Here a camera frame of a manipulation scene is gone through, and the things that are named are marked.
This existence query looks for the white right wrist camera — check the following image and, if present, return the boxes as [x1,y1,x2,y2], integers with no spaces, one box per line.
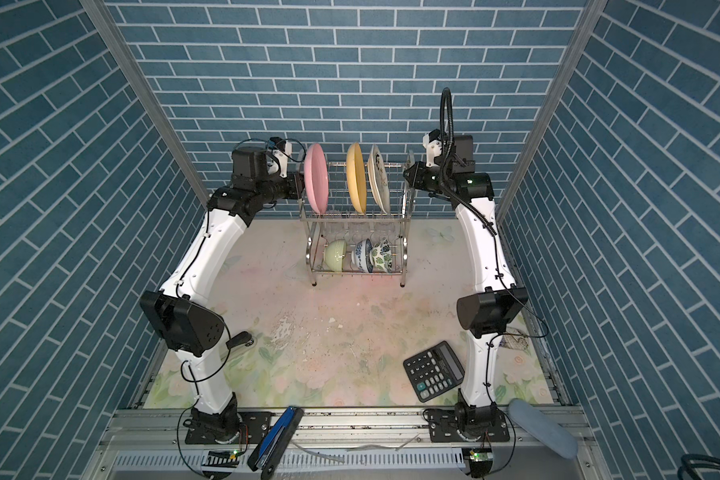
[422,131,442,168]

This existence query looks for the aluminium corner post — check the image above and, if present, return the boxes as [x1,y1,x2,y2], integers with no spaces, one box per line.
[80,0,208,205]
[496,0,607,223]

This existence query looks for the green leaf patterned bowl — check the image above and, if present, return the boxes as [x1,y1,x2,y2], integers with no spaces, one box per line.
[370,238,394,273]

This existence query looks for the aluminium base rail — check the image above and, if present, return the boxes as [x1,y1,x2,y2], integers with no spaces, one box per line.
[82,405,610,479]

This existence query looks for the black calculator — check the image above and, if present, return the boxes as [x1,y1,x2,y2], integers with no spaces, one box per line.
[403,341,465,403]

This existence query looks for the pink plastic plate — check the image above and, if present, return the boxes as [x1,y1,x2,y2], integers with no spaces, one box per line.
[304,143,330,215]

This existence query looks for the aluminium corner post left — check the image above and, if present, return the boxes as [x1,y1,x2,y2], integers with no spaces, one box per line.
[80,0,208,205]

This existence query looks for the black grey stapler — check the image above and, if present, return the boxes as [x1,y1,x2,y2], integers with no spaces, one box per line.
[225,331,254,350]

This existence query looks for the blue white patterned bowl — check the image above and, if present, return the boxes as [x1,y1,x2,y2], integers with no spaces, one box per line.
[352,238,374,273]

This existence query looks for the silver metal dish rack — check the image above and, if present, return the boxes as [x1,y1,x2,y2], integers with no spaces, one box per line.
[299,153,415,287]

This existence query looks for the light green bowl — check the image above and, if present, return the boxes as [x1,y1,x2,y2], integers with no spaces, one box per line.
[323,239,347,273]

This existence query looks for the aluminium corner post right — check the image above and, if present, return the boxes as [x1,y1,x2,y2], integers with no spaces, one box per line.
[496,0,607,223]

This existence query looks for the yellow plastic plate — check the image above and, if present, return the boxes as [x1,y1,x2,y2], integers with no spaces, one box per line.
[345,143,367,214]

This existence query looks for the blue black stapler tool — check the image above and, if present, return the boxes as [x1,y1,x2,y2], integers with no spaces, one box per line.
[247,406,305,480]

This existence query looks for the black corrugated cable hose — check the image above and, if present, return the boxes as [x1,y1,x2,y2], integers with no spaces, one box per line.
[439,87,498,236]

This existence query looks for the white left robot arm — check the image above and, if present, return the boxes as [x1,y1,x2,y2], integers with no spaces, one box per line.
[140,137,304,443]

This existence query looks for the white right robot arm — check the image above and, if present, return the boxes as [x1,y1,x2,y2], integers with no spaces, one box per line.
[404,130,528,440]

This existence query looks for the grey blue oval pad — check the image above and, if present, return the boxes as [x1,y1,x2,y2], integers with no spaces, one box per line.
[508,398,578,460]

